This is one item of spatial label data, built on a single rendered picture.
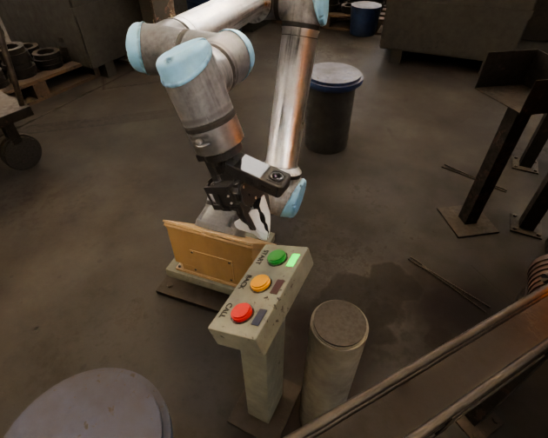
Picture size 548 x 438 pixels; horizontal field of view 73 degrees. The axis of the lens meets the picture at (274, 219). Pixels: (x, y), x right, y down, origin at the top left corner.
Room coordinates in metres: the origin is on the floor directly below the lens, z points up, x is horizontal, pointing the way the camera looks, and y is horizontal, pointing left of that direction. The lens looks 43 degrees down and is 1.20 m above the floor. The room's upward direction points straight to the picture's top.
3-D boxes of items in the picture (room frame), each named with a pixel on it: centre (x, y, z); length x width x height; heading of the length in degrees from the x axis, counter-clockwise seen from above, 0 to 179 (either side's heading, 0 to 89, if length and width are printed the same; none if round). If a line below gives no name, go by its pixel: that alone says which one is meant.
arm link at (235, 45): (0.70, 0.10, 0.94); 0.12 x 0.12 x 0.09; 72
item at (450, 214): (1.30, -0.91, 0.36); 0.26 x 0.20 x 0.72; 9
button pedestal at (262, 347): (0.45, 0.03, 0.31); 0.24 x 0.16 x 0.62; 154
